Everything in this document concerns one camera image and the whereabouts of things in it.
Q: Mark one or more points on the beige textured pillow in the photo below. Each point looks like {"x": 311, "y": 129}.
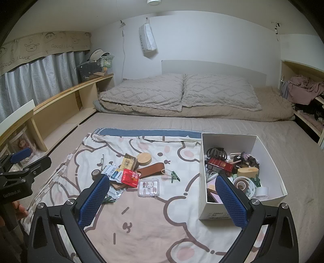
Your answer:
{"x": 220, "y": 92}
{"x": 141, "y": 92}

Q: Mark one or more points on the wooden closet shelf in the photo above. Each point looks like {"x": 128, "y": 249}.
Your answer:
{"x": 311, "y": 118}

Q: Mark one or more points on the ceiling light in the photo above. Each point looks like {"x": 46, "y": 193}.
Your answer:
{"x": 153, "y": 2}

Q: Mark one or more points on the green clips with white loop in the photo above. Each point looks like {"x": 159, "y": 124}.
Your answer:
{"x": 174, "y": 176}

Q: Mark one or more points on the blue striped white sachet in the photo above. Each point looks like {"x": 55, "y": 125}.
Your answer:
{"x": 111, "y": 172}

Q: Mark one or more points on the clear storage box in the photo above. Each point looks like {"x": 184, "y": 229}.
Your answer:
{"x": 106, "y": 62}

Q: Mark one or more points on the grey curtain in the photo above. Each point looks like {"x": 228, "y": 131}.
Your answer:
{"x": 50, "y": 73}

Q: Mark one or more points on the white scissors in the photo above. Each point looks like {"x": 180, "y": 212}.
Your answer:
{"x": 212, "y": 174}

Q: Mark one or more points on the pink notepad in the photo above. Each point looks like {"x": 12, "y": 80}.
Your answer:
{"x": 212, "y": 189}

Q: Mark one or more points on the pink clothes pile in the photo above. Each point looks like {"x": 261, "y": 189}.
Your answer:
{"x": 306, "y": 87}

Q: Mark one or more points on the dark floral scrunchie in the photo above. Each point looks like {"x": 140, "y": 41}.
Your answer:
{"x": 249, "y": 159}

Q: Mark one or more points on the clear nail box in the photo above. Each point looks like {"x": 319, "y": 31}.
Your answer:
{"x": 149, "y": 188}

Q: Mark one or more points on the printed blanket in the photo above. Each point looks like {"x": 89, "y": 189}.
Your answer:
{"x": 151, "y": 222}

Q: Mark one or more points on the white hanging bag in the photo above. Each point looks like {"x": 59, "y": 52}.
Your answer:
{"x": 148, "y": 40}

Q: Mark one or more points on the yellow tissue packet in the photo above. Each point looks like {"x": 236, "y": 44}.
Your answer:
{"x": 127, "y": 161}

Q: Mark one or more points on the round wooden box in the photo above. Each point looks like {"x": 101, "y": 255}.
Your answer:
{"x": 143, "y": 158}

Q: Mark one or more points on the brown leather case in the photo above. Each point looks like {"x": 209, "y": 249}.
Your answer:
{"x": 151, "y": 169}

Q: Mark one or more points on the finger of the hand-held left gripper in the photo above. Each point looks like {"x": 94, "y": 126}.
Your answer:
{"x": 38, "y": 165}
{"x": 21, "y": 154}

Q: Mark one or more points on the white cap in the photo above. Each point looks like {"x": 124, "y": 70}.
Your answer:
{"x": 97, "y": 54}

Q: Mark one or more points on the beige tape roll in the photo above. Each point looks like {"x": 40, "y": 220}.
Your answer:
{"x": 235, "y": 183}

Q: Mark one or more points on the brown tape roll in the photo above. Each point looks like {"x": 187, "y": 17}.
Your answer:
{"x": 96, "y": 177}

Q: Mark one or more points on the red snack packet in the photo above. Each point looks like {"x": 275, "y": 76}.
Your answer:
{"x": 129, "y": 178}

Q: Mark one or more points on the wooden block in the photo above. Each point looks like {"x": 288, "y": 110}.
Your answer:
{"x": 248, "y": 173}

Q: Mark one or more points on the white headboard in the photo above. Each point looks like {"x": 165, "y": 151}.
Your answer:
{"x": 215, "y": 68}

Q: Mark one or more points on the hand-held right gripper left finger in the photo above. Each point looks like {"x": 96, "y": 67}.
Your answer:
{"x": 93, "y": 199}

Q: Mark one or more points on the wooden board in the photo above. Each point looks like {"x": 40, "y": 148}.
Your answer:
{"x": 119, "y": 186}

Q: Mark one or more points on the beige mattress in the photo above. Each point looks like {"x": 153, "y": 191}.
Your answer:
{"x": 177, "y": 121}

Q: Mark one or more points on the wooden bedside shelf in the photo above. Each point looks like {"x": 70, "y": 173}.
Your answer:
{"x": 58, "y": 101}

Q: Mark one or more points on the small white box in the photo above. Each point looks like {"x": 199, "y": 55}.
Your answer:
{"x": 235, "y": 154}

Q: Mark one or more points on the beige quilted pillows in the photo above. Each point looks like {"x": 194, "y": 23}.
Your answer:
{"x": 273, "y": 106}

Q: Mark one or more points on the printed beige valance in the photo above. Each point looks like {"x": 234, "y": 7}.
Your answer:
{"x": 38, "y": 48}

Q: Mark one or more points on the clear hair clip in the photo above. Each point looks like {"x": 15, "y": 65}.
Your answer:
{"x": 102, "y": 164}

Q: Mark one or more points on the person's left hand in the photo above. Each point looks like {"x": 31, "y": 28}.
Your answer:
{"x": 21, "y": 210}

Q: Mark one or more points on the red box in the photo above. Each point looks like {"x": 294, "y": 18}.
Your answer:
{"x": 220, "y": 165}

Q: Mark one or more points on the white cardboard box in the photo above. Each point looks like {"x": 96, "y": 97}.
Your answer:
{"x": 227, "y": 139}

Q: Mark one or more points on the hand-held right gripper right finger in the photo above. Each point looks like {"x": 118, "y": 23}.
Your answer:
{"x": 230, "y": 202}

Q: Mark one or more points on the dark clothes pile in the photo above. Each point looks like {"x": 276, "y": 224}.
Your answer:
{"x": 311, "y": 110}

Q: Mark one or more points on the dark storage basket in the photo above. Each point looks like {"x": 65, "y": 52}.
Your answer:
{"x": 87, "y": 69}

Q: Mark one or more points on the green plastic clip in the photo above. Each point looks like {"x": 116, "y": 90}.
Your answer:
{"x": 108, "y": 201}
{"x": 256, "y": 180}

